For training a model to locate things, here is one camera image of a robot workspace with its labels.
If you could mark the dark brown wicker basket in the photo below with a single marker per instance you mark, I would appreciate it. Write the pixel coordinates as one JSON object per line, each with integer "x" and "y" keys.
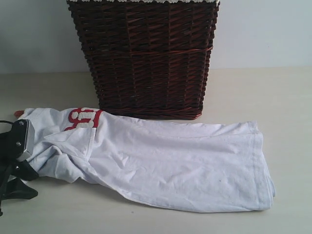
{"x": 147, "y": 60}

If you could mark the white t-shirt with red lettering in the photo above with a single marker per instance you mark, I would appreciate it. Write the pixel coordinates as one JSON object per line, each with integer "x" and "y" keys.
{"x": 194, "y": 167}

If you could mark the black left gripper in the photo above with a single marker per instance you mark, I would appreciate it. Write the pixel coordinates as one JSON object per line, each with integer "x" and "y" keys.
{"x": 16, "y": 188}

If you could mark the small orange object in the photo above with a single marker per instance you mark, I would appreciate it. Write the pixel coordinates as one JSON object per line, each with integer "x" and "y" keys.
{"x": 19, "y": 113}

